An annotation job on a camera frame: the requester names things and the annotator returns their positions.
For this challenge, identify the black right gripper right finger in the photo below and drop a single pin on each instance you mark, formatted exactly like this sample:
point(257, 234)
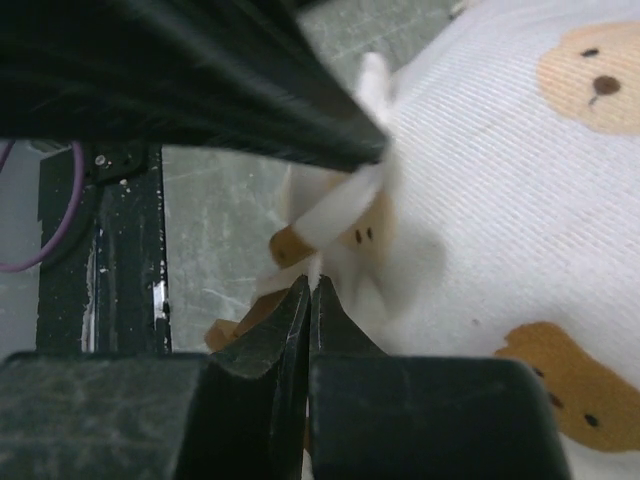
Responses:
point(377, 416)

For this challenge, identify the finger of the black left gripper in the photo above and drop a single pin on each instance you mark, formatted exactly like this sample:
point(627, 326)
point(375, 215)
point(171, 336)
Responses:
point(236, 75)

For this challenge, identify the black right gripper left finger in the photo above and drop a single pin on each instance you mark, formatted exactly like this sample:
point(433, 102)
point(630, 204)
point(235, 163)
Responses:
point(235, 414)

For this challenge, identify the bear print bed mattress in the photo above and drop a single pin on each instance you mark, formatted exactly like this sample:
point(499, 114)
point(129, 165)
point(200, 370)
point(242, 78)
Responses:
point(504, 218)

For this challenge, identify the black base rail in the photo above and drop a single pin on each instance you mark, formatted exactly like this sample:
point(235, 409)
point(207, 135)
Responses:
point(105, 287)

